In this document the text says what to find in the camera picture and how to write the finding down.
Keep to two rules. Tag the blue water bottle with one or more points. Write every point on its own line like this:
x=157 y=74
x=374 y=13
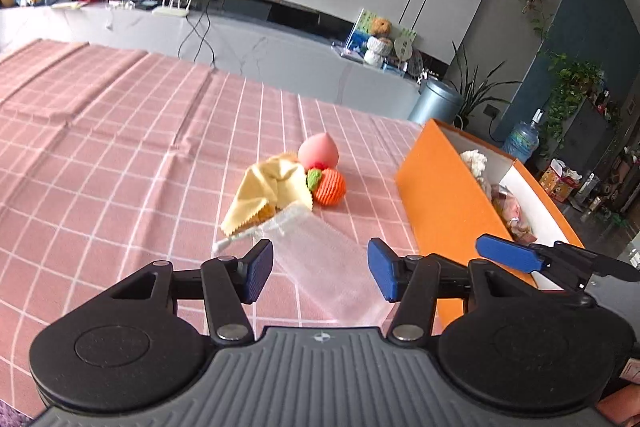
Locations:
x=522 y=139

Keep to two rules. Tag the brown teddy bear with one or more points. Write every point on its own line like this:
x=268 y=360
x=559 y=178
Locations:
x=381 y=27

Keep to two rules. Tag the long-leaf potted plant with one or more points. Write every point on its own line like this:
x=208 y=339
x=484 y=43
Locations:
x=475 y=92

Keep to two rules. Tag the cream fluffy towel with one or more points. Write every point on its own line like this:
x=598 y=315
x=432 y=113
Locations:
x=474 y=162

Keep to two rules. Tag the round paper fan sign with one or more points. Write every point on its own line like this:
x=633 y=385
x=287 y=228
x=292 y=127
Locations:
x=404 y=52

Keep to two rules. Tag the bushy green pothos plant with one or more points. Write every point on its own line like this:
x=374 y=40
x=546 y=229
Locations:
x=570 y=92

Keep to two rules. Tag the dark grey cabinet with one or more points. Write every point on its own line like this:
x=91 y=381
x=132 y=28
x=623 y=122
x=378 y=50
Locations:
x=592 y=132

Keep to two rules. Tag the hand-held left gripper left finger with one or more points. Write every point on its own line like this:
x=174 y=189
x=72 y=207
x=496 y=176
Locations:
x=257 y=269

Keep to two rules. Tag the white marble TV cabinet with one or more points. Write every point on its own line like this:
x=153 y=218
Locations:
x=280 y=52

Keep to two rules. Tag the yellow cloth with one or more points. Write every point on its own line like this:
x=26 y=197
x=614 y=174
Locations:
x=260 y=192

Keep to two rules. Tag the pink peach-shaped sponge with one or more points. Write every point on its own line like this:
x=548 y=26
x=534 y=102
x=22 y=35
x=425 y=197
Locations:
x=319 y=151

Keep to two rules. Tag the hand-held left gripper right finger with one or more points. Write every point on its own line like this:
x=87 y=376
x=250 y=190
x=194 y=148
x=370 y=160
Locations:
x=382 y=269

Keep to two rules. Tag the pink checked tablecloth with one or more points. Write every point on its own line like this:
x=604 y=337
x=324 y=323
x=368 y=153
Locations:
x=100 y=132

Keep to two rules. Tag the purple rug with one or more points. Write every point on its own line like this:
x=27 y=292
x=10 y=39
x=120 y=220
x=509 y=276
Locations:
x=12 y=414

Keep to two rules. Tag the small landscape painting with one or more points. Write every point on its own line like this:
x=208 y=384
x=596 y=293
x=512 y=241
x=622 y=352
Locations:
x=357 y=34

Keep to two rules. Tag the orange cardboard box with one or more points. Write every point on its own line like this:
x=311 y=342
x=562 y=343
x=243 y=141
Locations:
x=440 y=192

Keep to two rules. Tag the decorative plate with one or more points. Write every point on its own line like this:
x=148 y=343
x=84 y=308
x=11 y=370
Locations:
x=417 y=64

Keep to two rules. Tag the red and yellow gift bag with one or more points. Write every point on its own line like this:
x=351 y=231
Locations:
x=560 y=182

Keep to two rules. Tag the grey-blue trash can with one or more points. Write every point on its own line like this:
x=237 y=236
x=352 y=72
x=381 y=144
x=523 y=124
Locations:
x=435 y=104

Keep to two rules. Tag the wall outlet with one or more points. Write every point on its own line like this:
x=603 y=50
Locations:
x=492 y=110

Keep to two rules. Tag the orange knitted fruit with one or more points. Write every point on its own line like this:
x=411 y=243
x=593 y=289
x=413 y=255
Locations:
x=330 y=188

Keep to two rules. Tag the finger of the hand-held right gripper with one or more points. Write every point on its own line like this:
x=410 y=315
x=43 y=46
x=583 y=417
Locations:
x=510 y=252
x=570 y=289

